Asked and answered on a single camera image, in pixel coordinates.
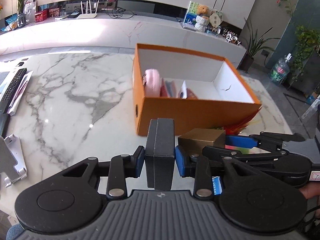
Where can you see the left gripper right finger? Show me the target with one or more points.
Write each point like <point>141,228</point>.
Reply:
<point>195,166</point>

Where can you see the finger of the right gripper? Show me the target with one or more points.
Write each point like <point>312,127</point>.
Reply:
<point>216,153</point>
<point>240,141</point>

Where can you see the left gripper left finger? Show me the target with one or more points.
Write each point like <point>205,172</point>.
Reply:
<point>121,167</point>

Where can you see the brown cardboard box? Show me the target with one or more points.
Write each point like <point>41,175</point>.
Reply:
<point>196,139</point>

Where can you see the black small box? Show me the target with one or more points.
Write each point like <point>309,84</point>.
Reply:
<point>160,154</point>

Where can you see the pink pouch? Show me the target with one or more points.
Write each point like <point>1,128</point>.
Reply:
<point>152,83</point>

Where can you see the pink green fluffy ball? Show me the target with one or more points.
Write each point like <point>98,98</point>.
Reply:
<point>236,148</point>

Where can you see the picture card box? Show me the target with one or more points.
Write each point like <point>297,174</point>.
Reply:
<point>168,89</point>

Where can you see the person's right hand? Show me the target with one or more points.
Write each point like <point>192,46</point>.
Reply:
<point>311,190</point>

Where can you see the colourful feather toy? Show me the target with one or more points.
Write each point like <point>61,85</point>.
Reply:
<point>235,129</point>

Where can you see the blue ocean park tag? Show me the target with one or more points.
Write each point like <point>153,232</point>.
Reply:
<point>217,187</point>

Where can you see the orange cardboard box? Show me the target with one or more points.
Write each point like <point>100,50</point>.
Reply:
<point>195,89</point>

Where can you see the blue water bottle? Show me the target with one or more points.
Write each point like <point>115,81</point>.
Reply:
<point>280,70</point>

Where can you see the potted green plant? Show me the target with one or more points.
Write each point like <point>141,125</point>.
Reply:
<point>255,44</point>

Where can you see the white phone stand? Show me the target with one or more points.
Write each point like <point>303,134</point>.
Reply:
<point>12,160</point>

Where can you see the teddy bear in pot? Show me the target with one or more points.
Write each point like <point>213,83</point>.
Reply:
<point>202,18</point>

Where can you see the round paper fan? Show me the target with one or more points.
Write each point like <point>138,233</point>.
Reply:
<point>215,18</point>

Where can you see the painted picture canvas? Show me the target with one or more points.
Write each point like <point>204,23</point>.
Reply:
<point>191,13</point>

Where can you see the black remote control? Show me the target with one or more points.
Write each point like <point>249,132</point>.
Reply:
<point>11,88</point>

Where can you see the white tv cabinet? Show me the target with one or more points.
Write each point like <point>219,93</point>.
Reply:
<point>103,31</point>

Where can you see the white wifi router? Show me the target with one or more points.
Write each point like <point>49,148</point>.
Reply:
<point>88,11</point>

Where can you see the red gift box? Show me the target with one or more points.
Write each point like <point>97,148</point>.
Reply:
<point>41,15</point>

